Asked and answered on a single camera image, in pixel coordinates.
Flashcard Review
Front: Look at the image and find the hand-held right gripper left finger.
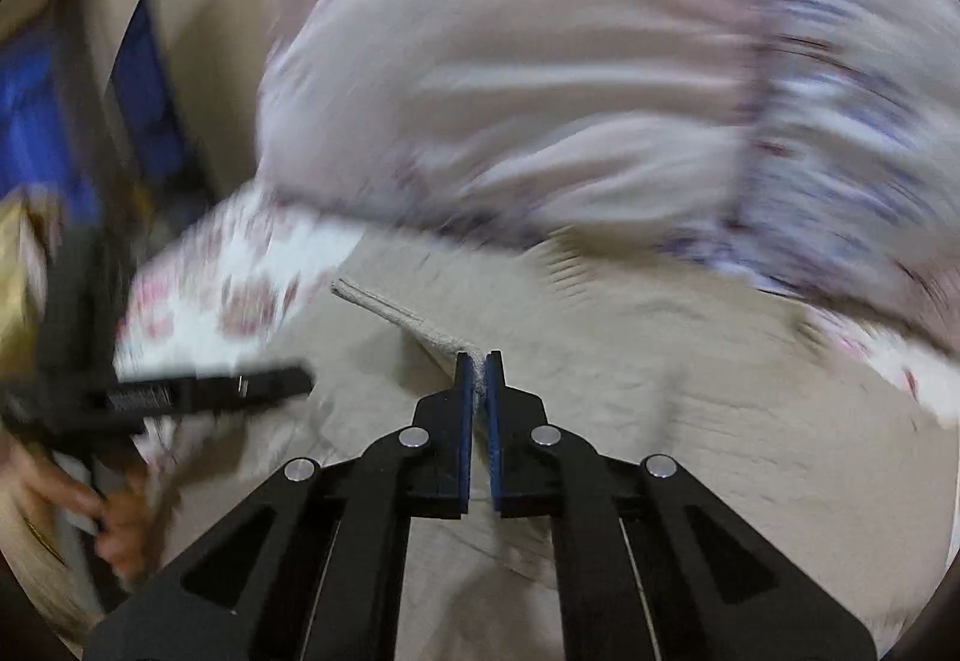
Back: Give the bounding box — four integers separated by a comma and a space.
84, 352, 487, 661

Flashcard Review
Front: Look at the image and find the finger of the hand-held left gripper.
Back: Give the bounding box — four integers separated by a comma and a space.
105, 365, 314, 416

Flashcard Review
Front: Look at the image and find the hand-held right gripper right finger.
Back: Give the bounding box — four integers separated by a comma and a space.
484, 350, 878, 661

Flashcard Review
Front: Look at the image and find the beige knit garment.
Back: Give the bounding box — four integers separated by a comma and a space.
304, 229, 960, 661

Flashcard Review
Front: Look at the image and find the person's left hand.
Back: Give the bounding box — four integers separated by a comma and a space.
0, 439, 162, 579

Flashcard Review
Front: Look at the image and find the white floral bedsheet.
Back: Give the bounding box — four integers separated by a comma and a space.
112, 184, 368, 474

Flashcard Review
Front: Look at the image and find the blue bag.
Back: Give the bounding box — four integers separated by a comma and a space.
0, 0, 188, 219

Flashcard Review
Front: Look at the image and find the pale floral quilt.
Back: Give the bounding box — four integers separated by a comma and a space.
255, 0, 960, 362

